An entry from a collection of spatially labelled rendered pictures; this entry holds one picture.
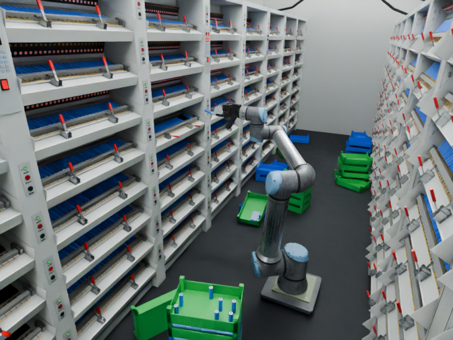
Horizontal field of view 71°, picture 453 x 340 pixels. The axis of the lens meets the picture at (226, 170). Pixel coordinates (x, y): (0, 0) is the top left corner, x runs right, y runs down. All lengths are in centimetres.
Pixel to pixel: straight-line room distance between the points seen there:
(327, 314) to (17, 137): 182
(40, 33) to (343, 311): 205
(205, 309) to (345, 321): 94
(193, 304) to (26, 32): 123
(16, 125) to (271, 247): 132
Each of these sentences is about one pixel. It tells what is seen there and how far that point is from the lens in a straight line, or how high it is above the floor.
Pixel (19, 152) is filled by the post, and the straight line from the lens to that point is 127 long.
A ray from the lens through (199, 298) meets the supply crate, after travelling 157.
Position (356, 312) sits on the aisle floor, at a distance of 222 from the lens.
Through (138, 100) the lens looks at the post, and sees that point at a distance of 169.
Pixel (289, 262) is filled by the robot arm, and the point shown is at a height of 30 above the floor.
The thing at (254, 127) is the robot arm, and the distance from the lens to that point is 202.
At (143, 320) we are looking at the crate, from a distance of 187.
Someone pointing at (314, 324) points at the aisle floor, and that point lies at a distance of 208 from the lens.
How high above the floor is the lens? 151
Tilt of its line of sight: 23 degrees down
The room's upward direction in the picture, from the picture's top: 1 degrees clockwise
